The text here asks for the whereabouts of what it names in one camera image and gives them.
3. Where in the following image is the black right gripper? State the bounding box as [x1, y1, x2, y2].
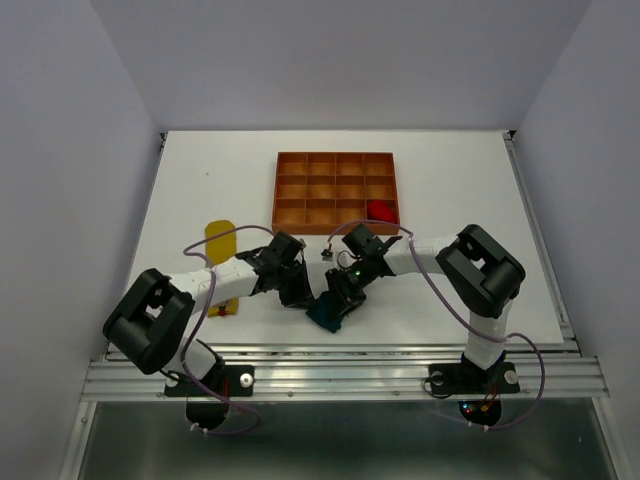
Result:
[324, 256, 375, 322]

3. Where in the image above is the dark green sock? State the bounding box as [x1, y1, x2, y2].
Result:
[305, 291, 350, 333]

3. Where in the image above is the red sock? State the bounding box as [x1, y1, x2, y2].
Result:
[367, 200, 397, 224]

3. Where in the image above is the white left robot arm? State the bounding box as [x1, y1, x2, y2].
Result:
[102, 232, 315, 394]

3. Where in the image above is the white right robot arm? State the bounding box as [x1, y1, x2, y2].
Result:
[307, 222, 526, 390]

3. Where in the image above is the yellow sock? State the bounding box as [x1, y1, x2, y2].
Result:
[204, 220, 239, 318]

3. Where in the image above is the orange compartment tray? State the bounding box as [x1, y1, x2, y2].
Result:
[272, 151, 400, 235]

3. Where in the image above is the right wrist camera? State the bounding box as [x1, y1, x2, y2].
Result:
[321, 244, 335, 261]

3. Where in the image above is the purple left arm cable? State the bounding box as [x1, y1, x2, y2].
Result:
[183, 224, 276, 437]

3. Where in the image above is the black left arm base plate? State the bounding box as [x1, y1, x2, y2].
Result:
[164, 364, 255, 398]

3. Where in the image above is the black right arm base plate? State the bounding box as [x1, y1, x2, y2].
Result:
[426, 362, 520, 397]

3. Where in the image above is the aluminium mounting rail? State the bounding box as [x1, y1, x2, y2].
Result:
[81, 340, 610, 402]

